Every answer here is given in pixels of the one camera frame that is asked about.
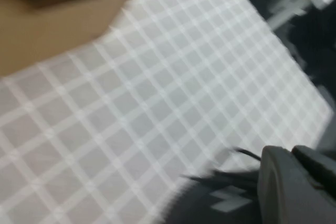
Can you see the brown cardboard shoe box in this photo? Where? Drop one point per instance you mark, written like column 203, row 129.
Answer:
column 52, row 24

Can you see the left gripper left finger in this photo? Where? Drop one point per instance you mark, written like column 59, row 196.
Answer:
column 283, row 195

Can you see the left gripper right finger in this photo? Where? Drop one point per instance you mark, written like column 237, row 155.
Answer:
column 323, row 169

